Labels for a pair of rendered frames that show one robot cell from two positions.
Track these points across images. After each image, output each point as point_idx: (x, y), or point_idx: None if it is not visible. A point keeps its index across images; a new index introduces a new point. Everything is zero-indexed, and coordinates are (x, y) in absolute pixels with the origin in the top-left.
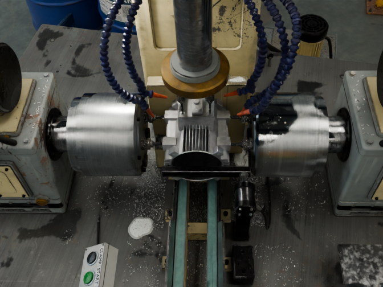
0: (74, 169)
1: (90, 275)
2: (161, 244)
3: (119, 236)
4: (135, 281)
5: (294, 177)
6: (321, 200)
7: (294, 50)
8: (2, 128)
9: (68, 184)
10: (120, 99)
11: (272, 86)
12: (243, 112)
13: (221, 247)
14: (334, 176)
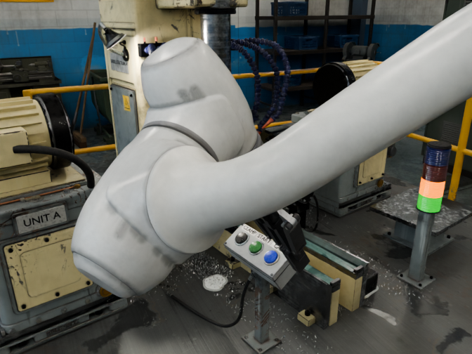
0: None
1: (256, 242)
2: (244, 282)
3: (201, 296)
4: (252, 313)
5: None
6: (322, 215)
7: (287, 60)
8: (67, 180)
9: None
10: None
11: (284, 88)
12: (267, 122)
13: (308, 232)
14: (322, 192)
